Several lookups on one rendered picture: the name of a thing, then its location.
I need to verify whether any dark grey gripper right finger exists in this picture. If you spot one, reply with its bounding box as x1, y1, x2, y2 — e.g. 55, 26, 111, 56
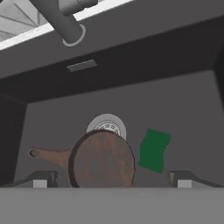
168, 170, 223, 189

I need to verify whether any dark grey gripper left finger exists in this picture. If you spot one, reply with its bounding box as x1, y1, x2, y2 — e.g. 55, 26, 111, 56
3, 170, 59, 189

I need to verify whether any green sponge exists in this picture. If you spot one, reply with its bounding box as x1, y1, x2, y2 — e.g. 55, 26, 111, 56
137, 129, 172, 174

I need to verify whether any brown frying pan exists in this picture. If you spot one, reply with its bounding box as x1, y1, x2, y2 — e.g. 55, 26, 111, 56
28, 129, 137, 189

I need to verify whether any silver sink drain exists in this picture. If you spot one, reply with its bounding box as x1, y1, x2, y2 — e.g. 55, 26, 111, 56
85, 113, 128, 141

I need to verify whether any dark grey sink basin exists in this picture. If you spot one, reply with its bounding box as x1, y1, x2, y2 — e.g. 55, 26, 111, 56
0, 0, 224, 189

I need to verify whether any grey tap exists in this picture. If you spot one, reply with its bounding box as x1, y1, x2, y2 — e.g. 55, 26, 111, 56
30, 0, 99, 47

